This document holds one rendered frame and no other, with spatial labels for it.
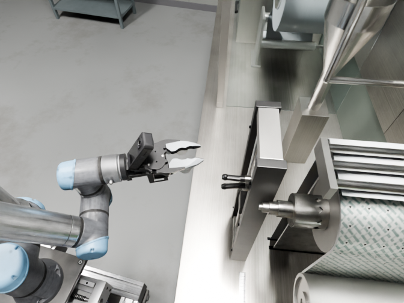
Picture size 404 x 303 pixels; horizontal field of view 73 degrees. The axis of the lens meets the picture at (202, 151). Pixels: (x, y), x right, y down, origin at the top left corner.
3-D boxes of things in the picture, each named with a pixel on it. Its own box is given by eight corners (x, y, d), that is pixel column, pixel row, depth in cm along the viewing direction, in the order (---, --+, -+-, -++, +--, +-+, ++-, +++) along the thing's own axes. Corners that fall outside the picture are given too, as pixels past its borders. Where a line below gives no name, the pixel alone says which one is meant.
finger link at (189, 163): (202, 166, 76) (169, 167, 76) (203, 156, 71) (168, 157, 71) (203, 177, 75) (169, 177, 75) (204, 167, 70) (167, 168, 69)
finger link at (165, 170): (185, 159, 73) (152, 160, 72) (184, 156, 71) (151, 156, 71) (185, 175, 70) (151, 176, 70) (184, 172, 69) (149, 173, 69)
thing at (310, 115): (274, 139, 118) (320, 3, 73) (308, 142, 118) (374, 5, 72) (276, 166, 110) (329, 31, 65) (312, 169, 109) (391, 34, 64)
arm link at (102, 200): (86, 226, 78) (71, 209, 70) (88, 192, 85) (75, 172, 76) (114, 221, 79) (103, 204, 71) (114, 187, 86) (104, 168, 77)
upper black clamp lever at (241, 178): (221, 175, 54) (222, 172, 53) (247, 178, 54) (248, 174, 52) (220, 181, 53) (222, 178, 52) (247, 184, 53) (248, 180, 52)
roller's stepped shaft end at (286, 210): (257, 202, 55) (260, 195, 52) (288, 205, 54) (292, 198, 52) (257, 217, 53) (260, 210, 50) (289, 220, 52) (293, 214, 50)
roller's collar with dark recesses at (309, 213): (285, 202, 56) (293, 186, 51) (315, 204, 56) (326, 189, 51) (288, 232, 53) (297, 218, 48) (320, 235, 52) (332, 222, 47)
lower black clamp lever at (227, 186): (222, 185, 57) (220, 181, 56) (246, 184, 55) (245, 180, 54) (221, 191, 56) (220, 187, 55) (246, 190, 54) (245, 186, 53)
